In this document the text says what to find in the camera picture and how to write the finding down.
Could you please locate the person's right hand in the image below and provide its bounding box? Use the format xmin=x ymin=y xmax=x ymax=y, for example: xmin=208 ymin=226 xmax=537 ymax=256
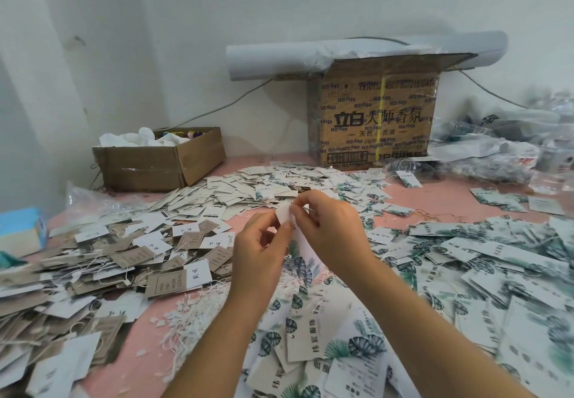
xmin=289 ymin=189 xmax=378 ymax=278

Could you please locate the person's left hand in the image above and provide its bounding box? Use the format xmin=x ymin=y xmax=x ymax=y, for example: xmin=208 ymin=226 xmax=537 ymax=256
xmin=228 ymin=209 xmax=294 ymax=314

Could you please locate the single white leaf print tag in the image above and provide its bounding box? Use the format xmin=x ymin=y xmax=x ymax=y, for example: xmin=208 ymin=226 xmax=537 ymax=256
xmin=276 ymin=200 xmax=324 ymax=291

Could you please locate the heap of small tags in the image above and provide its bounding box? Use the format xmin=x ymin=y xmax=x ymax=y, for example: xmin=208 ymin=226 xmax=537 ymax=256
xmin=148 ymin=163 xmax=418 ymax=228

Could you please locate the pile of white strings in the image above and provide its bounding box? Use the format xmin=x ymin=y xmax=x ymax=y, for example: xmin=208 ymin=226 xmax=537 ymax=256
xmin=148 ymin=281 xmax=270 ymax=381

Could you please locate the pile of brown white tags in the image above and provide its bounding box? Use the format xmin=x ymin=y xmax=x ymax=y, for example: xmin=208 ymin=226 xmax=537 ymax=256
xmin=0 ymin=218 xmax=236 ymax=398

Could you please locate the pile of green leaf tags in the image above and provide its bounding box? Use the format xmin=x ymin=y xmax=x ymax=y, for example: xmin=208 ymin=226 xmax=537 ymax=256
xmin=235 ymin=205 xmax=574 ymax=398

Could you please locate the person's right forearm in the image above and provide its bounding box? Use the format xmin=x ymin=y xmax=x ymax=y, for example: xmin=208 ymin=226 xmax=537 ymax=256
xmin=345 ymin=259 xmax=538 ymax=398

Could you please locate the person's left forearm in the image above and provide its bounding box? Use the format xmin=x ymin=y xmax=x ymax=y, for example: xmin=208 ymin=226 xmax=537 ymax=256
xmin=161 ymin=302 xmax=270 ymax=398

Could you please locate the large printed cardboard box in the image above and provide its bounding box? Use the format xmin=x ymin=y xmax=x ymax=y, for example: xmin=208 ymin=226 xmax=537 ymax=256
xmin=307 ymin=51 xmax=478 ymax=171

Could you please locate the small open cardboard box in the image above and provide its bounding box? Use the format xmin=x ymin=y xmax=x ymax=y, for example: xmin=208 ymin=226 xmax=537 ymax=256
xmin=92 ymin=126 xmax=227 ymax=194

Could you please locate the white crumpled material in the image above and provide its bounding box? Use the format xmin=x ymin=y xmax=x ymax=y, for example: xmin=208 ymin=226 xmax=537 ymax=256
xmin=97 ymin=127 xmax=191 ymax=149

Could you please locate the clear plastic bag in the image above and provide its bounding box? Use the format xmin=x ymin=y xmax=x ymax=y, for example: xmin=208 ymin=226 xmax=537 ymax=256
xmin=65 ymin=185 xmax=136 ymax=226

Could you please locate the white roll in plastic wrap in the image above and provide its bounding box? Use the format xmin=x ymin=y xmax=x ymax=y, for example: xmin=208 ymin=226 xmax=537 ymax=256
xmin=226 ymin=30 xmax=509 ymax=81

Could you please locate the heap of clear plastic bags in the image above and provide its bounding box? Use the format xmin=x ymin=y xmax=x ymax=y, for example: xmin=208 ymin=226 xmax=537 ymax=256
xmin=432 ymin=88 xmax=574 ymax=192

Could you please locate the blue tissue pack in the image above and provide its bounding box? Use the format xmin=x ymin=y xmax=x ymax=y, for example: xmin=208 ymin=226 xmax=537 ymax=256
xmin=0 ymin=207 xmax=50 ymax=258

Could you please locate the teal packet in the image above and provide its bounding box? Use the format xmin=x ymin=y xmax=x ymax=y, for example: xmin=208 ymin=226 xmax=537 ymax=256
xmin=0 ymin=250 xmax=28 ymax=271

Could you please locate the black cable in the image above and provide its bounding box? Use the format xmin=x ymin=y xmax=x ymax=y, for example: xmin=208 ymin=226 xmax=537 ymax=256
xmin=172 ymin=78 xmax=274 ymax=130

